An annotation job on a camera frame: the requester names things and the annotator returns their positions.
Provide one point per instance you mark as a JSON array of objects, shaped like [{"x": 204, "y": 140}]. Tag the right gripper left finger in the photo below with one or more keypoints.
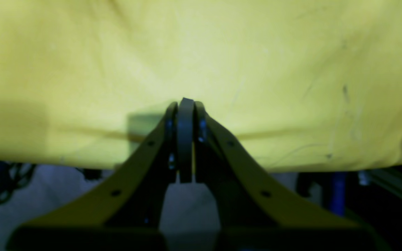
[{"x": 124, "y": 211}]

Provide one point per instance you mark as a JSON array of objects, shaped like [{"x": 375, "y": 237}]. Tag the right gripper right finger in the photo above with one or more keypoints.
[{"x": 256, "y": 212}]

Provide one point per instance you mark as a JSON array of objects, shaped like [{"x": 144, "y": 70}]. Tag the yellow table cloth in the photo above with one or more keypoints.
[{"x": 303, "y": 84}]

